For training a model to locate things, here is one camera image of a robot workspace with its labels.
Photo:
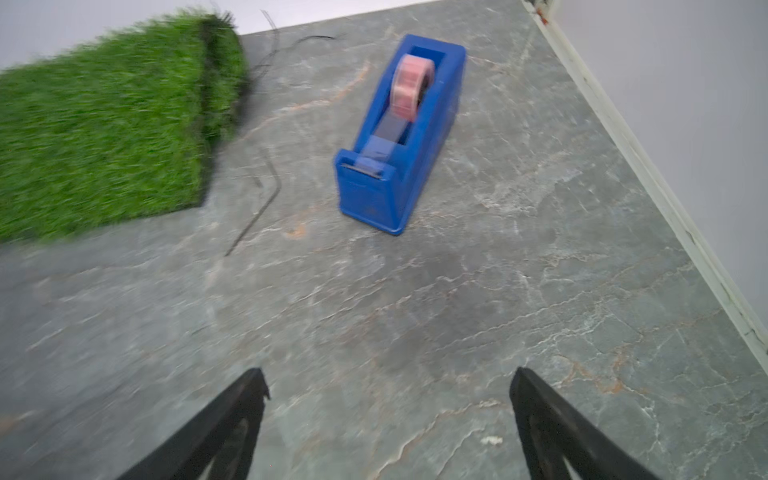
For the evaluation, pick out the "green artificial grass mat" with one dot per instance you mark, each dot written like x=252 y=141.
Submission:
x=120 y=128

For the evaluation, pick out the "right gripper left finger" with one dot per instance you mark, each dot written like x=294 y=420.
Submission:
x=217 y=443

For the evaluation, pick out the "loose black thread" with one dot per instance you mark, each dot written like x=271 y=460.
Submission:
x=261 y=69

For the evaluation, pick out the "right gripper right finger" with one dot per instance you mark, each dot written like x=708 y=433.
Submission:
x=557 y=440

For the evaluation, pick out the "blue tape dispenser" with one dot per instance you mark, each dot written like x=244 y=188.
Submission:
x=381 y=178

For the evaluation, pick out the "pink tape roll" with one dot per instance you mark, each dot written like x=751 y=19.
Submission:
x=413 y=77

